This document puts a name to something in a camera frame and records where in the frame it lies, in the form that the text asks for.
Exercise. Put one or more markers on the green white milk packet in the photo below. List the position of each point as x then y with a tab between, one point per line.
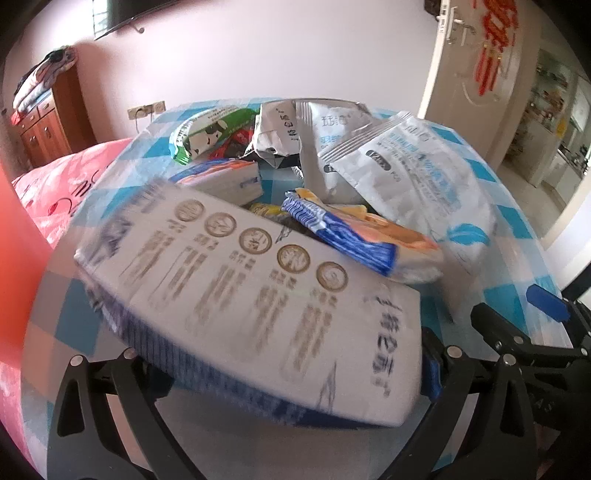
205	130

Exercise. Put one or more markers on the grey white bag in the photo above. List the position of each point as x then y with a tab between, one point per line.
275	134

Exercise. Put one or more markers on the large white blue-striped package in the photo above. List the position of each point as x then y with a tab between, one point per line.
235	305

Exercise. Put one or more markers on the red Chinese knot decoration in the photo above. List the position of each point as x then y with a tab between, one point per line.
500	23

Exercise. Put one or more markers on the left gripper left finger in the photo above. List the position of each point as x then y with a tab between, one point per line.
106	425

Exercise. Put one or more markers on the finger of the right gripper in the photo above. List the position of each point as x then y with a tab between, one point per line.
572	315
507	340

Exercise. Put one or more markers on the blue white checkered tablecloth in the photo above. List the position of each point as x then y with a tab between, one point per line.
222	441

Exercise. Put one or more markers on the white feather wet-wipes pack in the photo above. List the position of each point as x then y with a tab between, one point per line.
407	173

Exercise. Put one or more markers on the wall-mounted black television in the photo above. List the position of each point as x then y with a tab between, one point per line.
111	15

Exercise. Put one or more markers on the silver door handle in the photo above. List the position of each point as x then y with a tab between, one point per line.
454	21

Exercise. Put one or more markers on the blue orange snack packet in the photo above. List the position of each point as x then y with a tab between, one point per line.
396	252

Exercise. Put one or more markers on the folded blankets stack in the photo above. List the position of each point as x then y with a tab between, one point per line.
42	76

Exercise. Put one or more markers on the small white blue packet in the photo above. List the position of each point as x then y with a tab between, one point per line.
232	180

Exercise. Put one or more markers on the white silver wipes bag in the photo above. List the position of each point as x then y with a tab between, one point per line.
321	124

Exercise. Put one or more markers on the pink heart-print bedspread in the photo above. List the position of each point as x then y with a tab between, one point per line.
50	195

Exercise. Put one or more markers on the brown wooden cabinet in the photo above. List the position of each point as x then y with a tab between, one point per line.
58	124

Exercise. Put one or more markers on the wall power outlet strip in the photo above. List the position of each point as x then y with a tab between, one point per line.
142	111

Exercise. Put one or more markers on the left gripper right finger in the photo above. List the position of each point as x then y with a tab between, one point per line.
479	424

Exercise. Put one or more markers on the orange plastic trash bucket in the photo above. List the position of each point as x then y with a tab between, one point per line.
24	254

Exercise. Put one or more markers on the red snack wrapper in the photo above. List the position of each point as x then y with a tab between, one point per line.
234	146

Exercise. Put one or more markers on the white room door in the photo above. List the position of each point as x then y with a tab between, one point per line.
450	98

